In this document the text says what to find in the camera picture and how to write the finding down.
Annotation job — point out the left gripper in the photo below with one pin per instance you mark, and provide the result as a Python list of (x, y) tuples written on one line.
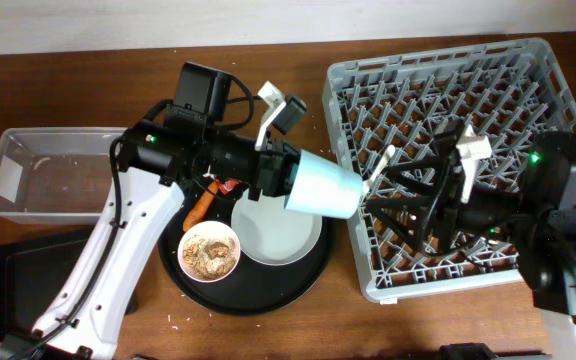
[(272, 176)]

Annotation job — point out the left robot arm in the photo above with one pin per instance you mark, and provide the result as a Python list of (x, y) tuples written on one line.
[(213, 125)]

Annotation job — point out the white plastic spoon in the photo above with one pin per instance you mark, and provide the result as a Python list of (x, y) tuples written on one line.
[(385, 159)]

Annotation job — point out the orange carrot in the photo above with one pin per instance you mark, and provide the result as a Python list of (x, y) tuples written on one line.
[(198, 212)]

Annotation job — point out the light grey plate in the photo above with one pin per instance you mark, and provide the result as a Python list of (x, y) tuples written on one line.
[(272, 235)]

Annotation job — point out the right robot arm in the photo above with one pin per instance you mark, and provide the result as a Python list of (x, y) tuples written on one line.
[(539, 221)]

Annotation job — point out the grey dishwasher rack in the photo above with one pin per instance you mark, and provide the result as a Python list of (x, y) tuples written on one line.
[(509, 91)]

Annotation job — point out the black rectangular tray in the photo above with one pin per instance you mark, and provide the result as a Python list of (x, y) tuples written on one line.
[(32, 272)]

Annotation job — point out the bowl with food scraps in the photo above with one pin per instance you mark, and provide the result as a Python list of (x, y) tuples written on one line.
[(209, 252)]

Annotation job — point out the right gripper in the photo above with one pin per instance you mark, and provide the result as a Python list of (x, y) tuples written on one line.
[(442, 209)]

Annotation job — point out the round black tray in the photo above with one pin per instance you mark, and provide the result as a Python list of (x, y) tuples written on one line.
[(252, 288)]

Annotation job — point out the red snack wrapper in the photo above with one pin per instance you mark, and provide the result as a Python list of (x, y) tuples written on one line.
[(226, 187)]

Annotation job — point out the clear plastic bin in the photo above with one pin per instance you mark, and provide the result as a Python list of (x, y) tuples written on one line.
[(55, 175)]

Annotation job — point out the blue cup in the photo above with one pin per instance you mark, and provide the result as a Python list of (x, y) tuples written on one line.
[(324, 188)]

